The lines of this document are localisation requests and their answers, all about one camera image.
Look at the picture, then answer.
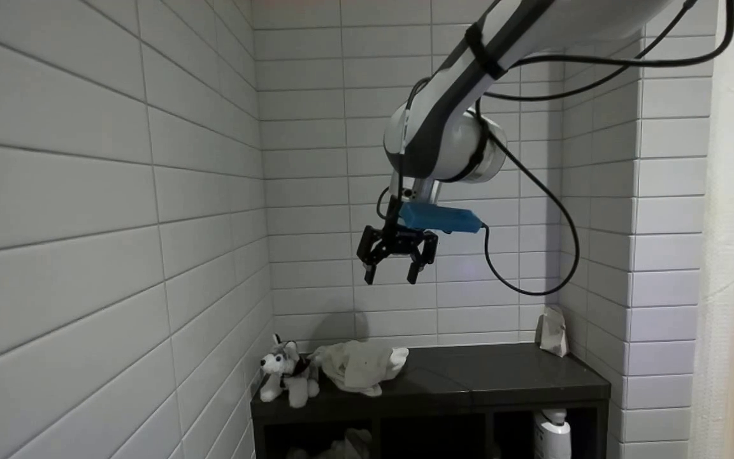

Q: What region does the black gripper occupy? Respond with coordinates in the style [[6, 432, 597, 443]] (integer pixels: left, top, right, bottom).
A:
[[356, 198, 438, 286]]

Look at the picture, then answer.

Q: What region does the white towel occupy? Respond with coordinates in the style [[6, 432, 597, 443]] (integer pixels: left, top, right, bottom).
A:
[[313, 341, 410, 397]]

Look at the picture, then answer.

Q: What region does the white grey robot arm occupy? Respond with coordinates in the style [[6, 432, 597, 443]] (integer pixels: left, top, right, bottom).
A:
[[356, 0, 670, 284]]

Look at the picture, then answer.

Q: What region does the husky plush toy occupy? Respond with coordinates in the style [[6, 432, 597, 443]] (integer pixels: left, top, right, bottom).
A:
[[258, 333, 322, 407]]

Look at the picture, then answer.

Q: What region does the black shelf unit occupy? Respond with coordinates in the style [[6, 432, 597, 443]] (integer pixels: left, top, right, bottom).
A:
[[249, 344, 611, 459]]

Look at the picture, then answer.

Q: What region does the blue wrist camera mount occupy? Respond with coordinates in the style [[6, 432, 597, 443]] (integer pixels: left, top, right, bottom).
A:
[[401, 202, 481, 231]]

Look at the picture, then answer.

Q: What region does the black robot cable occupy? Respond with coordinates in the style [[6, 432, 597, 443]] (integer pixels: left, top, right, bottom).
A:
[[372, 0, 734, 298]]

